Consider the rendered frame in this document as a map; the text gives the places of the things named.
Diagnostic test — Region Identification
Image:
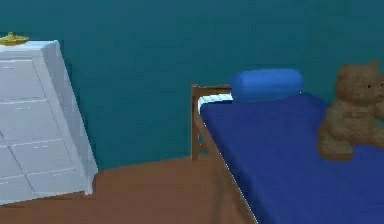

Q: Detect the brown teddy bear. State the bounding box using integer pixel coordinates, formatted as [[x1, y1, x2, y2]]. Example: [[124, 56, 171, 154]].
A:
[[316, 59, 384, 162]]

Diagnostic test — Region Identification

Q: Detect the blue pillow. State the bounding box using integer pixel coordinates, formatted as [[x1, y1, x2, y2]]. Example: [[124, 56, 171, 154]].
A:
[[229, 68, 304, 103]]

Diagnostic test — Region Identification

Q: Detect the wooden bed with blue cover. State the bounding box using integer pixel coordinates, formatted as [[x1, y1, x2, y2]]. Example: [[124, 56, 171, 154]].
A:
[[190, 83, 384, 224]]

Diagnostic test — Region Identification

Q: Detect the white chest of drawers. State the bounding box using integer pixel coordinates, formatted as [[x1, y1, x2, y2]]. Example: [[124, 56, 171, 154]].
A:
[[0, 40, 99, 206]]

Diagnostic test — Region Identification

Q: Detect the yellow dish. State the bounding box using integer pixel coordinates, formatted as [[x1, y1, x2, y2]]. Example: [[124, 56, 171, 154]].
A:
[[0, 31, 30, 47]]

